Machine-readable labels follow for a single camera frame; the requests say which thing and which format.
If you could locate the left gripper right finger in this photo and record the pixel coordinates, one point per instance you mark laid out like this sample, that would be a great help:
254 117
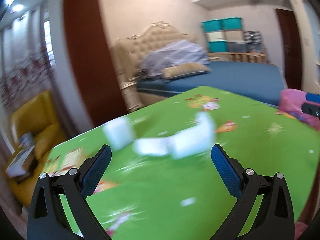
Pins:
275 218

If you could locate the dark brown room door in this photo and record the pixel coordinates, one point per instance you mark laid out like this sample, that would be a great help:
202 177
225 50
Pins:
293 68

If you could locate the striped brown pillow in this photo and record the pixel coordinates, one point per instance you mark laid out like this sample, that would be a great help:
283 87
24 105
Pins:
184 70

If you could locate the green cartoon tablecloth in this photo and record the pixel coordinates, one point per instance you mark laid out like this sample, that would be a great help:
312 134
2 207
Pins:
167 198

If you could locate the yellow leather armchair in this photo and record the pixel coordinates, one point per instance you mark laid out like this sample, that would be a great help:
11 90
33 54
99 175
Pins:
39 118

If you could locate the white flat box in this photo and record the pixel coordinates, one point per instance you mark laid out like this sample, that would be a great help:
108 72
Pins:
21 163

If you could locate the grey blue folded quilt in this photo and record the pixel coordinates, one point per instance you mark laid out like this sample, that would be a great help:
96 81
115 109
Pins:
173 54

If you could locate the pink trash bag bin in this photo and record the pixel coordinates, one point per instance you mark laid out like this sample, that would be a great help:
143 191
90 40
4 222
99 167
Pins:
291 101

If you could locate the teal storage bin stack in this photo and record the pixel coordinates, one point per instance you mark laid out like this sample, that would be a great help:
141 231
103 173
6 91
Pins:
225 35

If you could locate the white nightstand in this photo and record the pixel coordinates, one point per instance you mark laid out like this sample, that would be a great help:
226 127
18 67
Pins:
131 96

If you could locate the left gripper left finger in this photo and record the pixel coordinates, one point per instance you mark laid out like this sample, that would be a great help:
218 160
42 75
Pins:
47 219

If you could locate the dark red wooden door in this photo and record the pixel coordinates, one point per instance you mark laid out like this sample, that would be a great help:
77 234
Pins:
91 61

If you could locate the wooden crib rail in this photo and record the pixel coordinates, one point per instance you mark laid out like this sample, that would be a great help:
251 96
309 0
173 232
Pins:
251 57

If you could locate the beige tufted headboard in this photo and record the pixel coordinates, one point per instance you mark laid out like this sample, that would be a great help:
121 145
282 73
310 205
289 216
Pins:
130 51

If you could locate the pink lace curtain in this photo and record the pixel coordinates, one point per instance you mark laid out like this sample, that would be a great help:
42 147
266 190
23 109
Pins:
26 68

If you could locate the beige red carton box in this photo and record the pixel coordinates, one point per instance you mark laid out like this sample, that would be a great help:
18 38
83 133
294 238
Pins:
61 164

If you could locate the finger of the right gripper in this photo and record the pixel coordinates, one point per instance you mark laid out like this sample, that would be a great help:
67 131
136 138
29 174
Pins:
311 109
313 97

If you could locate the white tissue sheet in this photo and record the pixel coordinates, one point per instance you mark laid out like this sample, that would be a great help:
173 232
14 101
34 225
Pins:
191 141

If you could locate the small blue white box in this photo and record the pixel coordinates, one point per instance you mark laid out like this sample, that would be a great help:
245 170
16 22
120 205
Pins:
26 140

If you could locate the black white checkered bag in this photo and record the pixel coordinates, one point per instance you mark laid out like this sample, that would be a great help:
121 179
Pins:
254 41

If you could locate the white foam block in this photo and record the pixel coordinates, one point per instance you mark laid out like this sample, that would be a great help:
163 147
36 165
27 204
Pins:
119 133

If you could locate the blue bed mattress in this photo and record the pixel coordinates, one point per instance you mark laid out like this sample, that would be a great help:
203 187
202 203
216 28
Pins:
261 82

